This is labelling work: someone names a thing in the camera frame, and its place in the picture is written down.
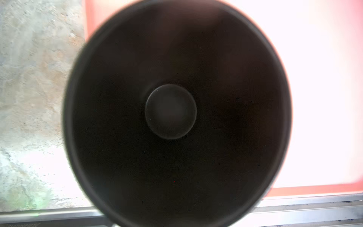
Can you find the black mug front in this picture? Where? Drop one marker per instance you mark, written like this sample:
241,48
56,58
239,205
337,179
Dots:
177,114

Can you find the pink tray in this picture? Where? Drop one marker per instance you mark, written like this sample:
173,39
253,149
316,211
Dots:
326,85

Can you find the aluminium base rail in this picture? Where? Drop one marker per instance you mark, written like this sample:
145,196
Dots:
317,211

